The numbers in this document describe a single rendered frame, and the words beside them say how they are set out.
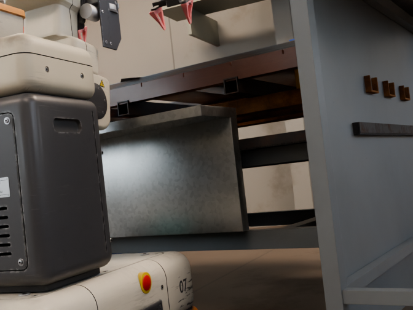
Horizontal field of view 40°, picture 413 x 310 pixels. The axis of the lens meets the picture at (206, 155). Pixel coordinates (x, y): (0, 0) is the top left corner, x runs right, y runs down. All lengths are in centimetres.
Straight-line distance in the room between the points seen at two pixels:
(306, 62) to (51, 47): 56
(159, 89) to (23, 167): 85
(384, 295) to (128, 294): 56
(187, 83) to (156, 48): 350
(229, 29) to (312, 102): 381
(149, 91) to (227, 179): 44
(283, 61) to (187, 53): 353
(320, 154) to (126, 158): 87
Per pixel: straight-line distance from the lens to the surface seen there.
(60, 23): 167
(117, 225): 203
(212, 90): 235
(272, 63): 173
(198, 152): 180
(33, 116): 119
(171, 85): 191
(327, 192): 129
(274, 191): 484
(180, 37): 527
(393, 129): 194
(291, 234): 178
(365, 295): 131
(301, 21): 133
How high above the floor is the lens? 48
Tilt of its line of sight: 2 degrees up
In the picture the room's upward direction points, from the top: 6 degrees counter-clockwise
